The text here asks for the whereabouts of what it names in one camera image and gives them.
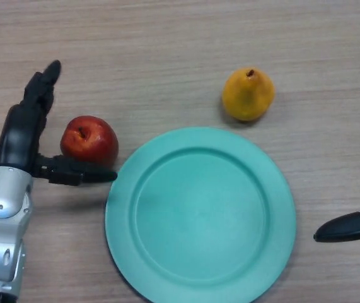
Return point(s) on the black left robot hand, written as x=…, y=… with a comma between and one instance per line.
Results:
x=19, y=135

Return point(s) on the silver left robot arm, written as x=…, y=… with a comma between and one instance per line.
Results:
x=3, y=221

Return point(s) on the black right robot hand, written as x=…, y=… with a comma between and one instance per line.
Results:
x=343, y=225

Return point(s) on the green round plate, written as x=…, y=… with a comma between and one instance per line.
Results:
x=198, y=214

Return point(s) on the red apple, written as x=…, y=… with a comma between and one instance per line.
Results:
x=89, y=139

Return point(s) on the yellow pear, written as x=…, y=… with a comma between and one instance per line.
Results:
x=247, y=94

